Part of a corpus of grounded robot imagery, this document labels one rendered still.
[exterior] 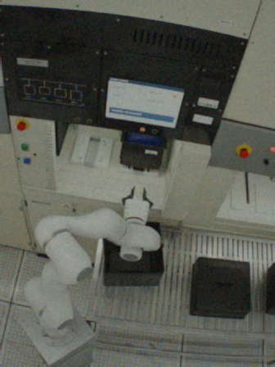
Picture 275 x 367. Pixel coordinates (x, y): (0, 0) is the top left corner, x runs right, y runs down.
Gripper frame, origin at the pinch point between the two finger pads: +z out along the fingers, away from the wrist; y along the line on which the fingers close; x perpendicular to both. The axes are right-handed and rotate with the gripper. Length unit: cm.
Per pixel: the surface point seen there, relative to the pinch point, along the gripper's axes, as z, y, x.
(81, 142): 48, -34, -29
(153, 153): 33.6, 5.6, -12.1
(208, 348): -37, 66, -119
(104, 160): 38, -19, -29
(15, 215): 14, -69, -64
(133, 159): 33.8, -3.7, -19.2
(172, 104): 13.7, 6.6, 40.6
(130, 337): -34, 12, -119
